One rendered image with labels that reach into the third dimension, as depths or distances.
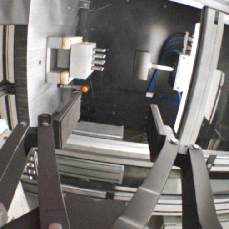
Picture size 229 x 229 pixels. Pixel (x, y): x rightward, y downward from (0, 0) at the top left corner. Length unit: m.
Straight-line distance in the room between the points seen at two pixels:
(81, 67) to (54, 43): 0.10
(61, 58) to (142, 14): 0.40
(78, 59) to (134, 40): 0.35
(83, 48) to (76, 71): 0.07
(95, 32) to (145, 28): 0.21
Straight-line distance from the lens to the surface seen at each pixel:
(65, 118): 0.17
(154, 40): 0.83
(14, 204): 0.56
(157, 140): 0.16
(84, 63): 0.53
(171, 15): 0.85
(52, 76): 0.55
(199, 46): 0.45
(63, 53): 0.61
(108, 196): 0.59
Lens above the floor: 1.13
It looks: 1 degrees down
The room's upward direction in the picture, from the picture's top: 98 degrees clockwise
